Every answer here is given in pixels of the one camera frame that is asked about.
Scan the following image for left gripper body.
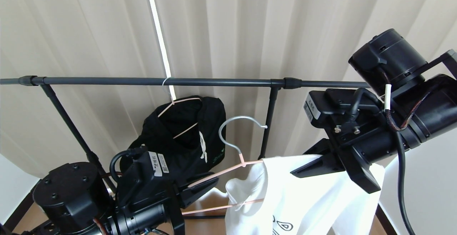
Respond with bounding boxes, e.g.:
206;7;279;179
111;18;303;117
107;191;186;235

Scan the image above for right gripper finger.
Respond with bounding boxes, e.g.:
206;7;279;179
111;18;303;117
303;139;336;156
290;153;347;178

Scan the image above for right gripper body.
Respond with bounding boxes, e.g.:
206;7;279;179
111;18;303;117
327;126;422;195

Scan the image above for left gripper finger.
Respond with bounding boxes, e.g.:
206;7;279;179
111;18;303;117
182;184;216;209
180;174;219;198

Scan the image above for white garment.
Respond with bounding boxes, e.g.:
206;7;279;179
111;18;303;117
225;154;386;235

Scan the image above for black shorts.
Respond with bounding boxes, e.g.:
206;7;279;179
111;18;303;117
120;96;227;193

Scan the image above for pink clothes hanger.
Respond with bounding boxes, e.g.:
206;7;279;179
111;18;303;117
157;81;203;139
181;116;268;216

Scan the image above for black clothes rack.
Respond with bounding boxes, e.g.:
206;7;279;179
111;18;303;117
0;75;371;221

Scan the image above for beige curtain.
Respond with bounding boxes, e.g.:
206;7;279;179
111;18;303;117
0;0;457;193

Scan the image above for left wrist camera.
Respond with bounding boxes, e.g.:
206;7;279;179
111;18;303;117
116;150;179;210

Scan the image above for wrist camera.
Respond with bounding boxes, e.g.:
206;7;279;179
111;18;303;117
303;88;385;135
116;150;179;210

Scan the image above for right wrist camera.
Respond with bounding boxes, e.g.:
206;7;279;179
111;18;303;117
303;88;385;135

